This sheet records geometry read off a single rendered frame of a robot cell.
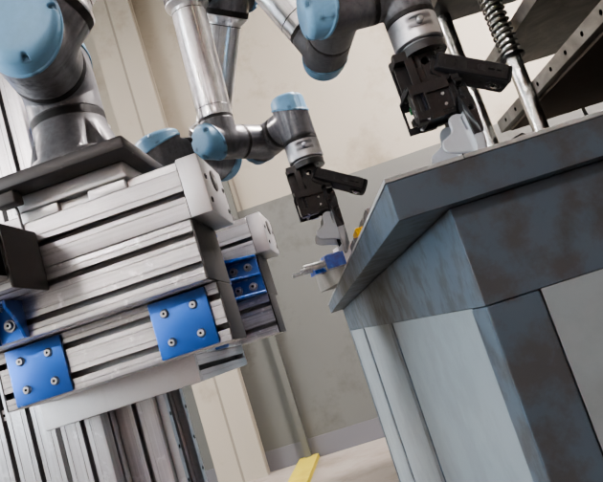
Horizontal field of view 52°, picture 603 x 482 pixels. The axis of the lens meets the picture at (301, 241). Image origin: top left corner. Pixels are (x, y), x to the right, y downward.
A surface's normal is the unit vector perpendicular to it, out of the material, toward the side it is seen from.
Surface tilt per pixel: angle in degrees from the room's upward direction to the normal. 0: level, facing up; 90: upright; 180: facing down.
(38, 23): 95
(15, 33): 95
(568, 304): 90
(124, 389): 90
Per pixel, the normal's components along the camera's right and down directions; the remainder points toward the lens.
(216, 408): -0.11, -0.12
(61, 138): -0.10, -0.43
